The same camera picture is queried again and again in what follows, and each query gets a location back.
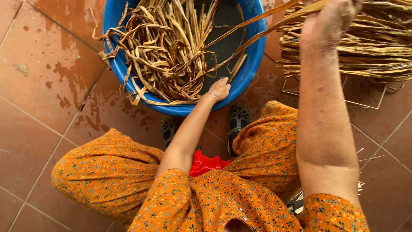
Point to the long dried leaf strips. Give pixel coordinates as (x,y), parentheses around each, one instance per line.
(304,12)

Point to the person's right fingers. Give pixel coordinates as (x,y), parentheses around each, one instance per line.
(341,5)

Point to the pile of soaked leaf strips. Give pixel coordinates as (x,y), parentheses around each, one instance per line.
(161,54)

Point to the person's left hand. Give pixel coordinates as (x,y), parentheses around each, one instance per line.
(220,89)

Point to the person's left fingers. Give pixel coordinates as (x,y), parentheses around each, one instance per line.
(226,82)

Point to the bundle of dried leaf strips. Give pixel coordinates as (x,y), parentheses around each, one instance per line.
(370,48)

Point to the orange floral garment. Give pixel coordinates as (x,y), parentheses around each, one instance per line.
(251,196)

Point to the black perforated shoe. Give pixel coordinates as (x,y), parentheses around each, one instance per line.
(238,124)
(170,129)

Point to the loose straw scraps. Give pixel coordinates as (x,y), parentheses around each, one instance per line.
(370,159)

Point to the person's right hand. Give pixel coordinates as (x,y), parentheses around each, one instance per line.
(325,25)

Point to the blue plastic basin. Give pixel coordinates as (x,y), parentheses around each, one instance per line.
(251,64)

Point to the red plastic stool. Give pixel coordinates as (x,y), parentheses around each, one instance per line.
(202,164)

